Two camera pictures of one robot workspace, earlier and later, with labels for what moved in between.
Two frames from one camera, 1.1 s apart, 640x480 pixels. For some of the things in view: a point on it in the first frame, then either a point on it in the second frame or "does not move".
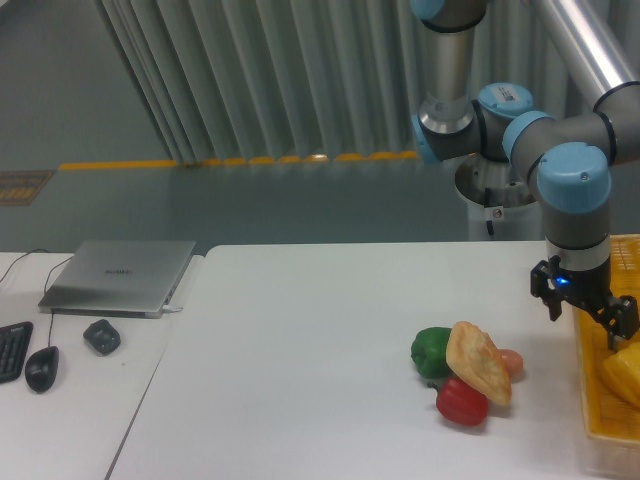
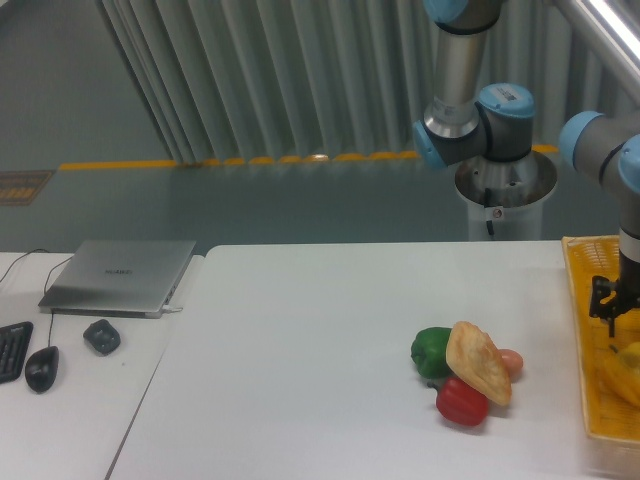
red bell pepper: x=459 y=403 does not move
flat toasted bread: x=476 y=359 does not move
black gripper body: x=589 y=288 to x=628 y=286
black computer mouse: x=41 y=367 does not move
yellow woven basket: x=606 y=417 does not move
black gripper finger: x=543 y=284 to x=608 y=300
